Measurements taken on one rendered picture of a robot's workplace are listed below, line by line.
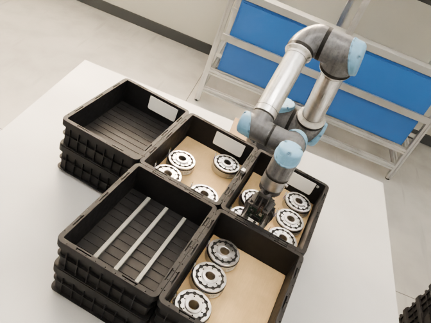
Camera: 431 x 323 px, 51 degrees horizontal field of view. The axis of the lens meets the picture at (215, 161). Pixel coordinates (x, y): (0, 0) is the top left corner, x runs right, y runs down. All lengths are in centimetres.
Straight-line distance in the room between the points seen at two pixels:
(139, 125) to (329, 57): 75
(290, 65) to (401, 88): 205
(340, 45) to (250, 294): 84
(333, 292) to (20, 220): 108
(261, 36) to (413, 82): 111
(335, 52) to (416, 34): 275
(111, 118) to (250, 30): 177
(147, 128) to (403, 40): 293
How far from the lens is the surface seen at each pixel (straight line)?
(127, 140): 171
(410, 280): 317
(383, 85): 347
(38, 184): 167
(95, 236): 137
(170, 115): 181
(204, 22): 434
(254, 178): 175
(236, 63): 345
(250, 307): 136
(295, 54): 153
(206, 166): 170
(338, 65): 158
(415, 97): 354
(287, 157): 128
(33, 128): 190
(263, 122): 140
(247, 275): 142
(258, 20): 331
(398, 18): 422
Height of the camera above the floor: 189
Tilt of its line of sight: 37 degrees down
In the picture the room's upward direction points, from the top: 23 degrees clockwise
